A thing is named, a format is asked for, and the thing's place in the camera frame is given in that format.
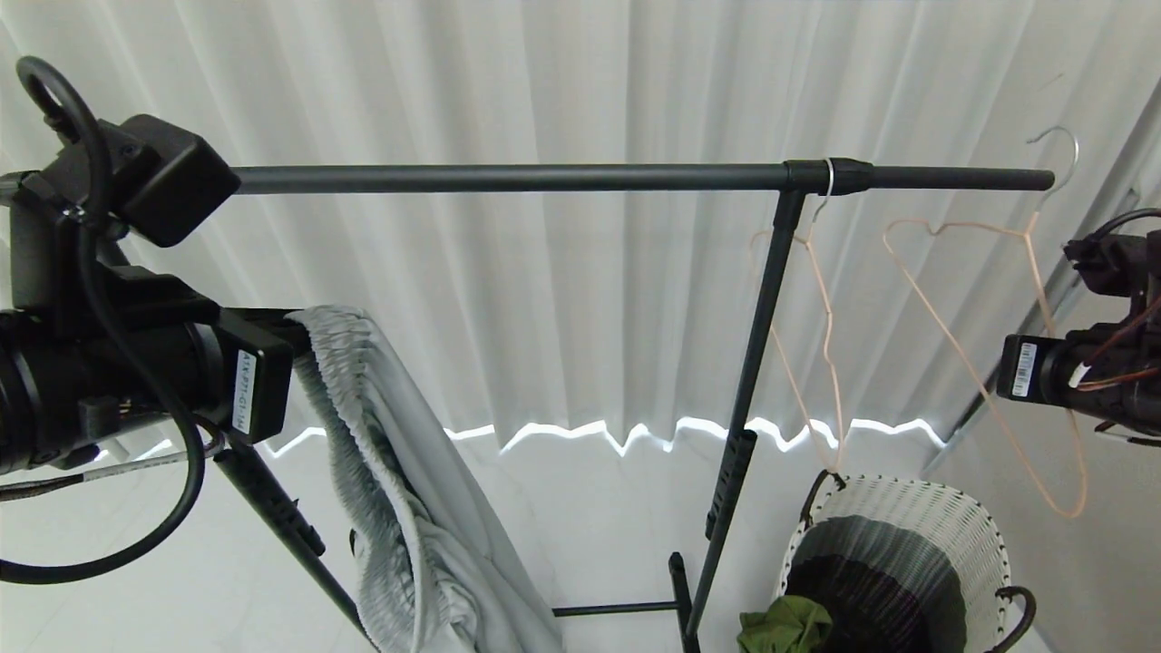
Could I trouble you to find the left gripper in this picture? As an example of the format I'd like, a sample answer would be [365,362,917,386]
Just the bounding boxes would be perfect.
[0,307,295,474]

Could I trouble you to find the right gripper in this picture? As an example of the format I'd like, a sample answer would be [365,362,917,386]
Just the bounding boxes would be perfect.
[996,319,1161,447]

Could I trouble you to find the pink clothes hanger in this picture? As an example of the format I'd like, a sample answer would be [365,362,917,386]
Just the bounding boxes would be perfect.
[749,159,847,474]
[882,126,1089,521]

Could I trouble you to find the pale grey shorts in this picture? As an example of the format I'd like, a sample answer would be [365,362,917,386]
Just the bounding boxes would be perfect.
[287,306,563,653]

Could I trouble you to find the white laundry basket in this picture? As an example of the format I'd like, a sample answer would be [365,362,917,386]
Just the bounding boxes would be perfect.
[778,470,1038,653]

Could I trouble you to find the black clothes rack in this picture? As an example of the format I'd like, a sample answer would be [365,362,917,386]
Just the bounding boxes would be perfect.
[0,159,1056,653]

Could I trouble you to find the green garment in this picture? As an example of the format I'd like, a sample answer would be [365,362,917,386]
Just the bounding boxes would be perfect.
[736,594,834,653]

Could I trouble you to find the white curtain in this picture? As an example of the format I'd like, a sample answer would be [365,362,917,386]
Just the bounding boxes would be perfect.
[0,0,1161,454]

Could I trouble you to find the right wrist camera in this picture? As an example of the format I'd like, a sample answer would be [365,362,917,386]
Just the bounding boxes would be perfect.
[1063,231,1161,298]

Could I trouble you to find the black cable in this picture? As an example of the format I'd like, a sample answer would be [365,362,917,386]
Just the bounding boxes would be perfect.
[0,56,208,584]
[1081,208,1161,244]

